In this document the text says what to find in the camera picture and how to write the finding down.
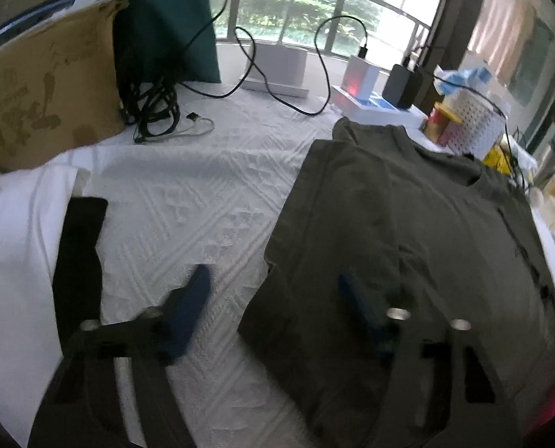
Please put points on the olive green t-shirt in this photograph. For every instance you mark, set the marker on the olive green t-shirt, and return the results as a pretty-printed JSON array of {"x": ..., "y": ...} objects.
[{"x": 375, "y": 205}]

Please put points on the yellow snack packet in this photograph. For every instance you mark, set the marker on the yellow snack packet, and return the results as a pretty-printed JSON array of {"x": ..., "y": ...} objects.
[{"x": 497, "y": 158}]

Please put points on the white perforated basket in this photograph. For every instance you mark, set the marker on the white perforated basket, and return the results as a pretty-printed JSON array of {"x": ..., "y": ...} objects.
[{"x": 478, "y": 121}]

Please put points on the white cloth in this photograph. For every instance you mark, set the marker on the white cloth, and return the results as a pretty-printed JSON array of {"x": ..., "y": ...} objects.
[{"x": 16, "y": 242}]

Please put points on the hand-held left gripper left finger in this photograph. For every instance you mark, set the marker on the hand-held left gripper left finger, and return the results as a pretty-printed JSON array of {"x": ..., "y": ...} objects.
[{"x": 193, "y": 303}]

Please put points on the blue white plastic pack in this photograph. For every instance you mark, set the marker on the blue white plastic pack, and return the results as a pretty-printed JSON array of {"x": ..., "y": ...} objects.
[{"x": 469, "y": 77}]

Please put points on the black balcony railing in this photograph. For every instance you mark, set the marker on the black balcony railing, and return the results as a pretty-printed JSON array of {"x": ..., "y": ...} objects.
[{"x": 341, "y": 23}]

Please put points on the white charger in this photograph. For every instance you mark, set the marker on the white charger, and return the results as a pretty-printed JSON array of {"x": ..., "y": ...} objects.
[{"x": 366, "y": 74}]

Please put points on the black cloth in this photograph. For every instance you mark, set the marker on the black cloth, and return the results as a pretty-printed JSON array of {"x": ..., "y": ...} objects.
[{"x": 79, "y": 252}]

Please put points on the white box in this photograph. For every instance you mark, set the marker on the white box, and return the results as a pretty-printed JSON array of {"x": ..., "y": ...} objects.
[{"x": 277, "y": 63}]

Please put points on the black window frame post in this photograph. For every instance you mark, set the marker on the black window frame post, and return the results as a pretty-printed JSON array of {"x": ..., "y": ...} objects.
[{"x": 464, "y": 4}]

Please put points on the teal window curtain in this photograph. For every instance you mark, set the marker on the teal window curtain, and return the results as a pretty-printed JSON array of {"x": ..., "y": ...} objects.
[{"x": 175, "y": 18}]

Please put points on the brown cardboard box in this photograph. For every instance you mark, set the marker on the brown cardboard box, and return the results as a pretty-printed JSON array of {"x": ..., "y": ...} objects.
[{"x": 34, "y": 102}]

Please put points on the red can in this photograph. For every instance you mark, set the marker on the red can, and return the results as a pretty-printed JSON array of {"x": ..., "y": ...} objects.
[{"x": 438, "y": 123}]

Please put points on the white blue power strip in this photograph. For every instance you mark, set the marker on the white blue power strip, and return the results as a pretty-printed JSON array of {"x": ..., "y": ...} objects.
[{"x": 352, "y": 109}]

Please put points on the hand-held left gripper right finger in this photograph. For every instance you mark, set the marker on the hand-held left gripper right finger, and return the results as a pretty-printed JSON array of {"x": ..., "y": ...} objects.
[{"x": 359, "y": 298}]

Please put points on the black power adapter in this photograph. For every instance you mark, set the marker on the black power adapter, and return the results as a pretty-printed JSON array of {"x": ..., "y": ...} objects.
[{"x": 403, "y": 86}]

